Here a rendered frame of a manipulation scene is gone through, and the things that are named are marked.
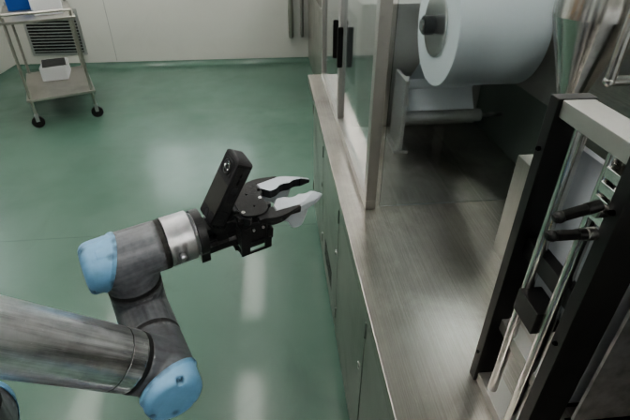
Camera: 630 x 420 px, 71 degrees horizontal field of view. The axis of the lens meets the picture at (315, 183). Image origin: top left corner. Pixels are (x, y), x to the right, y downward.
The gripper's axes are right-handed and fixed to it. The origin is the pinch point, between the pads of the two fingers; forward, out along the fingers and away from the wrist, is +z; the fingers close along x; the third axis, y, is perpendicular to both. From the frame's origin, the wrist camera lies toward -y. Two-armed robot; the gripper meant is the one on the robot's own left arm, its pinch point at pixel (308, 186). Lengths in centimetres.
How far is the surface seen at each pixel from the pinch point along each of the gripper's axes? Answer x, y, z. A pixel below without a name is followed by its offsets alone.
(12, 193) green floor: -247, 159, -75
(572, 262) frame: 35.4, -8.4, 15.2
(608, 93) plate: 5, -3, 81
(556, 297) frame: 36.0, -2.4, 15.2
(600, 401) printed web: 46, 22, 29
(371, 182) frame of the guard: -22, 27, 36
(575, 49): 8, -20, 48
